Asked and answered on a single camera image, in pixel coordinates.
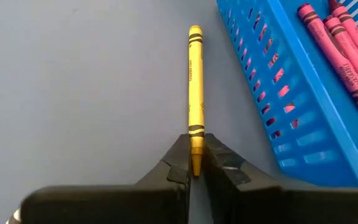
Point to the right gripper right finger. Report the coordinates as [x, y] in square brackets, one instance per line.
[259, 205]

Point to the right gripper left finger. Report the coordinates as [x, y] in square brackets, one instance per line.
[120, 205]

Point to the yellow crayon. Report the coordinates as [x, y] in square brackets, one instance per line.
[196, 93]

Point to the blue slotted plastic basket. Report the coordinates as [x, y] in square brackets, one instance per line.
[322, 140]

